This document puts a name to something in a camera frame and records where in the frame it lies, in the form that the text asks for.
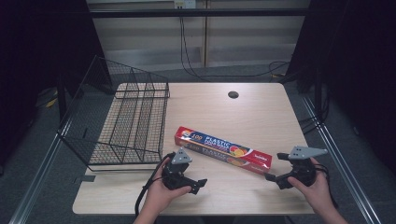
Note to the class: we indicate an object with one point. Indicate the aluminium frame rail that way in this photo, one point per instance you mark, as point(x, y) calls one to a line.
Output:
point(339, 161)
point(40, 174)

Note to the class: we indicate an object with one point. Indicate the black horizontal frame bar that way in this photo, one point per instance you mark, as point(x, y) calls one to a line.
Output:
point(199, 12)

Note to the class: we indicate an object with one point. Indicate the black curtain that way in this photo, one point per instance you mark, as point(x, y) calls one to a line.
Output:
point(37, 62)
point(361, 77)

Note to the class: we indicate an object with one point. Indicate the person's left hand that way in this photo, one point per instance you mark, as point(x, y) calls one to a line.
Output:
point(160, 196)

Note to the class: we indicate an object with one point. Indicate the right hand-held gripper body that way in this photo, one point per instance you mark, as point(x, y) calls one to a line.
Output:
point(303, 171)

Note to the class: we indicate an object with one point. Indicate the red plastic wrap box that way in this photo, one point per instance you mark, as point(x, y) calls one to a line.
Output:
point(218, 146)

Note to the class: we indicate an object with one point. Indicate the white wall power outlet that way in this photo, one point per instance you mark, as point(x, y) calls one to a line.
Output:
point(185, 3)

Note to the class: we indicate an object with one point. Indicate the person's right hand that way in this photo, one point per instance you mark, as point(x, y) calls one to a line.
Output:
point(316, 193)

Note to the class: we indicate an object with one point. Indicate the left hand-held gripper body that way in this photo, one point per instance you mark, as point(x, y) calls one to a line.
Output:
point(176, 174)

